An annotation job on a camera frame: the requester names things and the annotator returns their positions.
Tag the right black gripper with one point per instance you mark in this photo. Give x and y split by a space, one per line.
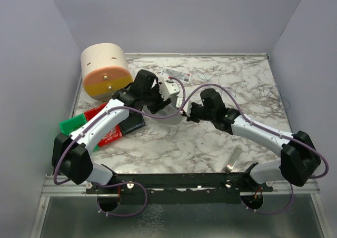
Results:
195 113

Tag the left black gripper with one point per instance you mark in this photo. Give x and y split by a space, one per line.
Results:
157 102

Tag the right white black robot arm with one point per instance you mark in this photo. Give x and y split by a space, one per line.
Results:
298 158

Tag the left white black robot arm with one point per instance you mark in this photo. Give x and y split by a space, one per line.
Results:
72 152

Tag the black plastic bin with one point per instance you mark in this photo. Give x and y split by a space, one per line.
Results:
132 123

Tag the packaged protractor ruler set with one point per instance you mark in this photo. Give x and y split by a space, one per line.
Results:
184 77

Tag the grey metal clip tool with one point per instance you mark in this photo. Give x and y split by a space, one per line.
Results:
232 160

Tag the beige layered cylinder model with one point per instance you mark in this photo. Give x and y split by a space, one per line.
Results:
104 70

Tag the red plastic bin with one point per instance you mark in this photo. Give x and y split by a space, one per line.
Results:
112 135

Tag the green plastic bin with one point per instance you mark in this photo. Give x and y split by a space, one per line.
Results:
74 123

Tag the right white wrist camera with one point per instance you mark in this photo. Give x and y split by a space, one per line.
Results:
186 110

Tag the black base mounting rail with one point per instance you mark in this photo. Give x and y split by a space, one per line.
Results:
178 188

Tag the aluminium extrusion frame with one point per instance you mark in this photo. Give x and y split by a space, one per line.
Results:
70 189

